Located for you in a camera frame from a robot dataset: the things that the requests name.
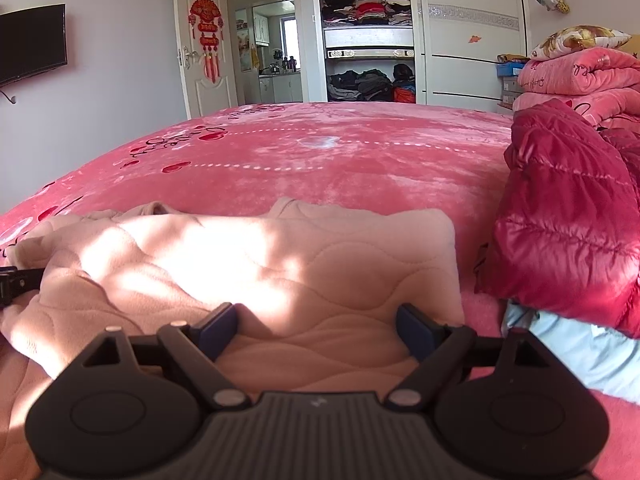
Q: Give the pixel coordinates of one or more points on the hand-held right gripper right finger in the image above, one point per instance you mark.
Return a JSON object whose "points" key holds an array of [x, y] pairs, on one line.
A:
{"points": [[416, 332]]}

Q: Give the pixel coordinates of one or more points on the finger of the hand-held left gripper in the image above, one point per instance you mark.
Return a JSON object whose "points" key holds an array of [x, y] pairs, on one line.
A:
{"points": [[15, 287]]}

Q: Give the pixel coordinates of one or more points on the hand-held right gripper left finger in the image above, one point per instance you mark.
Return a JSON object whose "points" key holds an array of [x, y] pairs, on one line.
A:
{"points": [[220, 331]]}

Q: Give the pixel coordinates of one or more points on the pink quilted fleece garment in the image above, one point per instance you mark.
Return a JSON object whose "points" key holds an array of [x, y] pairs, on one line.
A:
{"points": [[275, 270]]}

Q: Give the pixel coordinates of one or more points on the pile of dark clothes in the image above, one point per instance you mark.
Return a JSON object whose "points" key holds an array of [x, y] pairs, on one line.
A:
{"points": [[365, 85]]}

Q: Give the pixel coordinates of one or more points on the stack of folded clothes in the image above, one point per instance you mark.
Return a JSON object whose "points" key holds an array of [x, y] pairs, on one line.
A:
{"points": [[370, 7]]}

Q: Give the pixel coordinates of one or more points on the light blue cloth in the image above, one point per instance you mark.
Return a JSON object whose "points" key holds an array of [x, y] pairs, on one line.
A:
{"points": [[575, 355]]}

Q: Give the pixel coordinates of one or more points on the pink heart print bed blanket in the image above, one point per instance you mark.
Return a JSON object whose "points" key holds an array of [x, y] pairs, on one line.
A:
{"points": [[350, 170]]}

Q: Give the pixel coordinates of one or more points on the maroon down jacket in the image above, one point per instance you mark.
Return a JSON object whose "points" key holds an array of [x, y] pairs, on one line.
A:
{"points": [[560, 220]]}

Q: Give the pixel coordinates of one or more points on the white room door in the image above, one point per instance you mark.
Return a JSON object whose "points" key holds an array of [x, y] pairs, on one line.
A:
{"points": [[200, 95]]}

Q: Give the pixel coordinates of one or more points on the orange and blue garment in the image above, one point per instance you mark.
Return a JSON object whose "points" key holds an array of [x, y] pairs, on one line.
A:
{"points": [[404, 95]]}

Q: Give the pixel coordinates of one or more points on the white kitchen cabinet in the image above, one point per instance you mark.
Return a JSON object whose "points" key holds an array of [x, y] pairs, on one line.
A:
{"points": [[280, 87]]}

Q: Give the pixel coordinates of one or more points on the grey shoe box stack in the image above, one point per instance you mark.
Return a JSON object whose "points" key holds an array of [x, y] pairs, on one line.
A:
{"points": [[509, 92]]}

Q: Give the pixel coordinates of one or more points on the white wardrobe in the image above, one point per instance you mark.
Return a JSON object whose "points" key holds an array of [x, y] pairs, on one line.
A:
{"points": [[470, 60]]}

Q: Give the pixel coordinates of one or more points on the blue shoe box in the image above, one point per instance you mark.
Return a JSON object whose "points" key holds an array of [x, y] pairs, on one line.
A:
{"points": [[507, 70]]}

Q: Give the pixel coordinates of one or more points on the yellow cloth on boxes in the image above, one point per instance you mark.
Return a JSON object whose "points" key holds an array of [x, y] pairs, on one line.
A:
{"points": [[510, 58]]}

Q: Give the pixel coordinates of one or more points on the folded pink blanket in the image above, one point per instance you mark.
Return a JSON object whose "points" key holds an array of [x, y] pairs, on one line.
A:
{"points": [[575, 80]]}

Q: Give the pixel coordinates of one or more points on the red hanging door ornament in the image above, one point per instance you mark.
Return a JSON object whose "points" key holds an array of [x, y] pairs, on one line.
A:
{"points": [[206, 25]]}

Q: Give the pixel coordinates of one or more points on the floral pillow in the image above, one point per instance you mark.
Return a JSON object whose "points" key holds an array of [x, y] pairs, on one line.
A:
{"points": [[575, 42]]}

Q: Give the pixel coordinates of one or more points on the black wall television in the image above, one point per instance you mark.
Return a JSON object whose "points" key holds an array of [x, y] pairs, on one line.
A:
{"points": [[30, 45]]}

